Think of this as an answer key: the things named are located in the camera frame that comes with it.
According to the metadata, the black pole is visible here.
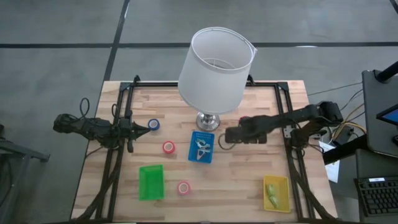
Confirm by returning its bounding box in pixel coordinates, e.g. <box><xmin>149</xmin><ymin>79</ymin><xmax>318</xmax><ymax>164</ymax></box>
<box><xmin>374</xmin><ymin>60</ymin><xmax>398</xmax><ymax>83</ymax></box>

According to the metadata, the blue plastic basket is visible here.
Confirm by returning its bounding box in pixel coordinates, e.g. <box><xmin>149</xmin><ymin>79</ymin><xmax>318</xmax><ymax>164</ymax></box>
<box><xmin>187</xmin><ymin>130</ymin><xmax>216</xmax><ymax>164</ymax></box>

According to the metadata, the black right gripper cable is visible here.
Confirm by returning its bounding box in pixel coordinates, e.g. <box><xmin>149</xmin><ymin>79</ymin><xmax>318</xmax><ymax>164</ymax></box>
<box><xmin>217</xmin><ymin>133</ymin><xmax>238</xmax><ymax>151</ymax></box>

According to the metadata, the table lamp white shade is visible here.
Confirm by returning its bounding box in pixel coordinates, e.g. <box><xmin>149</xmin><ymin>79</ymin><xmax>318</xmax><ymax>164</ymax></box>
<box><xmin>177</xmin><ymin>26</ymin><xmax>258</xmax><ymax>133</ymax></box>

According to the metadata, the grey metal stand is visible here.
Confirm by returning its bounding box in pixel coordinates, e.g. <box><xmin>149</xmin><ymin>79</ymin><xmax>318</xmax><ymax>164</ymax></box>
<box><xmin>0</xmin><ymin>124</ymin><xmax>51</xmax><ymax>224</ymax></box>

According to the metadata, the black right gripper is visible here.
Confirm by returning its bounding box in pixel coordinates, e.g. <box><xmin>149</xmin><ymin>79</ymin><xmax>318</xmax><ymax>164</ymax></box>
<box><xmin>224</xmin><ymin>124</ymin><xmax>269</xmax><ymax>145</ymax></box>

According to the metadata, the blue tape roll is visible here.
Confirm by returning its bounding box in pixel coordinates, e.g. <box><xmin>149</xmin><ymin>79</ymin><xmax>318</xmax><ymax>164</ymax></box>
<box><xmin>147</xmin><ymin>118</ymin><xmax>161</xmax><ymax>131</ymax></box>

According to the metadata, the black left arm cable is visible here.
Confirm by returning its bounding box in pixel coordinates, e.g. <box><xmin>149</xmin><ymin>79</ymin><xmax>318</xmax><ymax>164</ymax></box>
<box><xmin>78</xmin><ymin>96</ymin><xmax>91</xmax><ymax>119</ymax></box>

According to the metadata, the black aluminium rig frame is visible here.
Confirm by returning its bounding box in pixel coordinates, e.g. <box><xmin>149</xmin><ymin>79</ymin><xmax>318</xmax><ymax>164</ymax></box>
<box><xmin>73</xmin><ymin>75</ymin><xmax>343</xmax><ymax>224</ymax></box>

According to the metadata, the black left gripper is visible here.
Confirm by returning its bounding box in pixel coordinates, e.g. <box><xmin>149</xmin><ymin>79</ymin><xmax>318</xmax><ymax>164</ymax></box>
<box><xmin>117</xmin><ymin>116</ymin><xmax>152</xmax><ymax>141</ymax></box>

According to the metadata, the yellow plastic basket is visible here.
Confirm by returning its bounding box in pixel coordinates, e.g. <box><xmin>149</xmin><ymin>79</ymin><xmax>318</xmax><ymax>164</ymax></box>
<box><xmin>262</xmin><ymin>174</ymin><xmax>291</xmax><ymax>213</ymax></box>

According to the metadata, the white paper sheet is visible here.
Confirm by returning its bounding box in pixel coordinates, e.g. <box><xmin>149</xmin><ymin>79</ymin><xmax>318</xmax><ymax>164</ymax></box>
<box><xmin>318</xmin><ymin>141</ymin><xmax>341</xmax><ymax>184</ymax></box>

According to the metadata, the black stand bar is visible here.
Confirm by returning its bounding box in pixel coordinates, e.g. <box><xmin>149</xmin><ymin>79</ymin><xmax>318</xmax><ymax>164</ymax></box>
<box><xmin>322</xmin><ymin>134</ymin><xmax>368</xmax><ymax>166</ymax></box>

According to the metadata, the pink tape roll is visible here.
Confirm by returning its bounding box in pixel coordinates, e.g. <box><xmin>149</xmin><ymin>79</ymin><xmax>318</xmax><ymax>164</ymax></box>
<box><xmin>177</xmin><ymin>180</ymin><xmax>192</xmax><ymax>196</ymax></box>

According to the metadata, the dark grey stand panel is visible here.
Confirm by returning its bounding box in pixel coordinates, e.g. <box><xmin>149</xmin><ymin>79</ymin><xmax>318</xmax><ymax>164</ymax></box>
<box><xmin>361</xmin><ymin>69</ymin><xmax>398</xmax><ymax>158</ymax></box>

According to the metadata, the small black box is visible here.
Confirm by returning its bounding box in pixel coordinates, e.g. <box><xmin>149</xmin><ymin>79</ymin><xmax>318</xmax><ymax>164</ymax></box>
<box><xmin>332</xmin><ymin>126</ymin><xmax>355</xmax><ymax>146</ymax></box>

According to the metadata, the green plastic basket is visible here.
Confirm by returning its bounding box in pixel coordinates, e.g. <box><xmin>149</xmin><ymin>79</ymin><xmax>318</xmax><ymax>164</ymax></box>
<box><xmin>138</xmin><ymin>164</ymin><xmax>165</xmax><ymax>201</ymax></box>

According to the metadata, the thin grey cable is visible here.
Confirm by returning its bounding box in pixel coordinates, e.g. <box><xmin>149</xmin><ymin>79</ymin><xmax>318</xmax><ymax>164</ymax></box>
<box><xmin>307</xmin><ymin>82</ymin><xmax>363</xmax><ymax>97</ymax></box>

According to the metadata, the black computer keyboard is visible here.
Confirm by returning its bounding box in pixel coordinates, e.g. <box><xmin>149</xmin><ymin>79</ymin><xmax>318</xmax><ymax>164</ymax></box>
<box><xmin>354</xmin><ymin>176</ymin><xmax>398</xmax><ymax>218</ymax></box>

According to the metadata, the black monitor blue screen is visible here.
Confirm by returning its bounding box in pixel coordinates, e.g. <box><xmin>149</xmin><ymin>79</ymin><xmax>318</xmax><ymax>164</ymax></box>
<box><xmin>376</xmin><ymin>104</ymin><xmax>398</xmax><ymax>127</ymax></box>

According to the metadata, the yellow and black cable bundle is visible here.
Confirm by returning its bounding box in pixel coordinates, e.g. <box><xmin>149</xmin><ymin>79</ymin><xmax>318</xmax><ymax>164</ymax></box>
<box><xmin>330</xmin><ymin>102</ymin><xmax>368</xmax><ymax>142</ymax></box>

